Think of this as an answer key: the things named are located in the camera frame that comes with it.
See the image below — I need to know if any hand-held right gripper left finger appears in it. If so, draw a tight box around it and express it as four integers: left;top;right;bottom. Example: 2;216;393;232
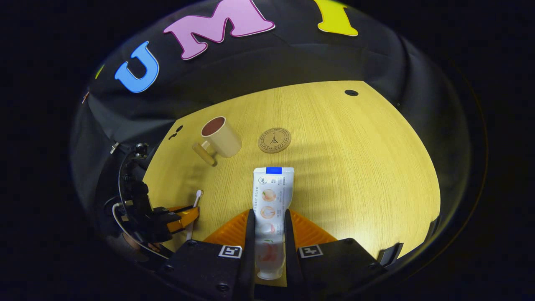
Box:
157;209;256;301

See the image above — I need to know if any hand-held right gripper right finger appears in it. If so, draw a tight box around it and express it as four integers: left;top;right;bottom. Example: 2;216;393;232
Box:
284;209;388;301

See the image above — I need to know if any white toothbrush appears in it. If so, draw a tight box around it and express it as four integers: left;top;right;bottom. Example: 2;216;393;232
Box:
186;189;204;241

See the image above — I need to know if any white toothpaste tube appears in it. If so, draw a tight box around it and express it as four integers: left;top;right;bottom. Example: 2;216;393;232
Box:
252;167;295;280

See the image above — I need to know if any cream cup with handle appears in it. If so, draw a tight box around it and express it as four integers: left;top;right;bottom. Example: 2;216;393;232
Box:
192;116;243;167

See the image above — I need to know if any round cork coaster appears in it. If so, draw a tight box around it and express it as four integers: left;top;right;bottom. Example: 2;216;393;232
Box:
258;128;292;154

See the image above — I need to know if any light wooden desktop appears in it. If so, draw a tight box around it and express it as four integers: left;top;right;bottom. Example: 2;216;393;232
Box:
142;80;441;289

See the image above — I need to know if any black backdrop cloth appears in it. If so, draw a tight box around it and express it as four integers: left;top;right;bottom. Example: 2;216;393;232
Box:
71;0;473;235

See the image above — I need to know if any white cable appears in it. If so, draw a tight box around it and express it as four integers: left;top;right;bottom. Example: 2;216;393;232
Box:
112;202;168;260

